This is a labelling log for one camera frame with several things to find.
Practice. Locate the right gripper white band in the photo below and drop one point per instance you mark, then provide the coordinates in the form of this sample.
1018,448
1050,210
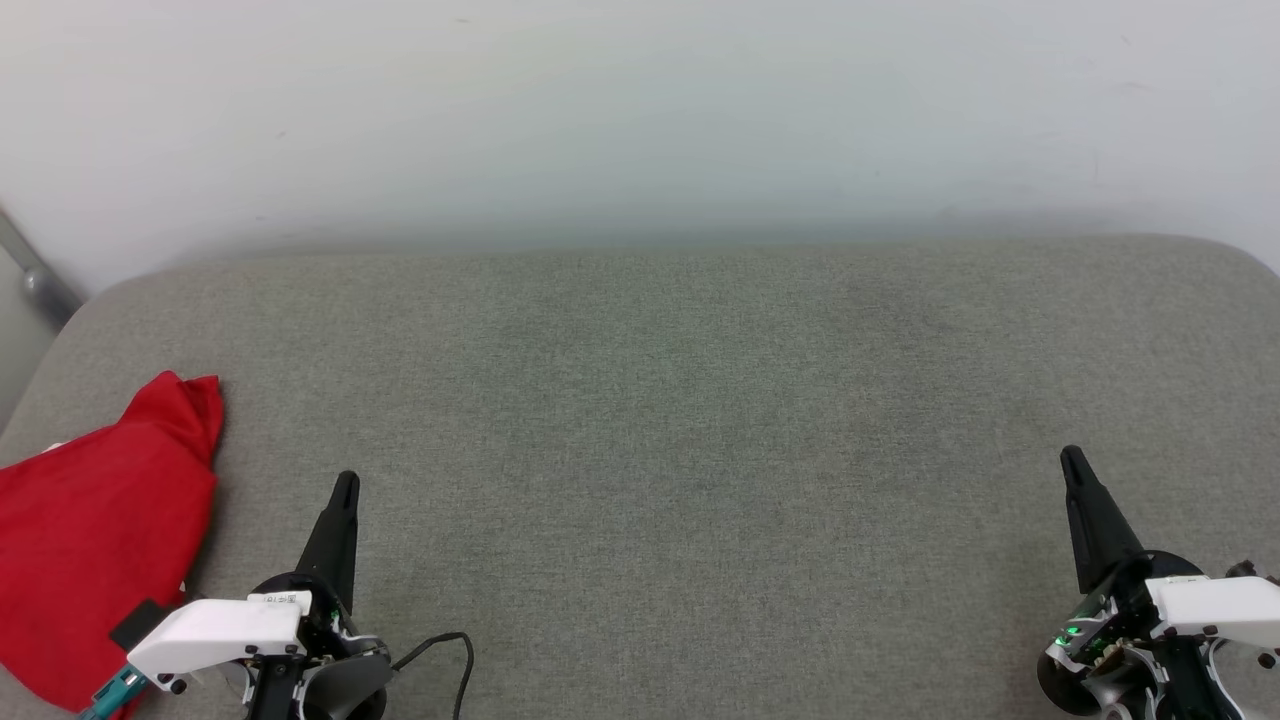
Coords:
1215,608

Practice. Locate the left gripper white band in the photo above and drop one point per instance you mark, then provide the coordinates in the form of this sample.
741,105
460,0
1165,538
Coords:
215,632

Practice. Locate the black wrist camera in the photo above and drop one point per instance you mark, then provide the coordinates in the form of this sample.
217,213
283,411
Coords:
1250,571
138,625

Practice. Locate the grey metal pole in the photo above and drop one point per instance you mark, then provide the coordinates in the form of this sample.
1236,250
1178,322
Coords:
38,275

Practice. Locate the red basketball jersey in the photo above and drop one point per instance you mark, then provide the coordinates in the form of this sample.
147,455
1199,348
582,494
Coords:
90,520

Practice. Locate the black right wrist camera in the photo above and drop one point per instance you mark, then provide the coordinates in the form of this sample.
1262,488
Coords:
1250,571

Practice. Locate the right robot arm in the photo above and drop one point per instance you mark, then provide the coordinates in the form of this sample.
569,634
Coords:
1150,685

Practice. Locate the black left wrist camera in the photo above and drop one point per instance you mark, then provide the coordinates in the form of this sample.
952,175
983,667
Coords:
138,625

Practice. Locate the grey fabric sofa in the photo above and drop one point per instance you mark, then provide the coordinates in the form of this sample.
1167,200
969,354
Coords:
660,420

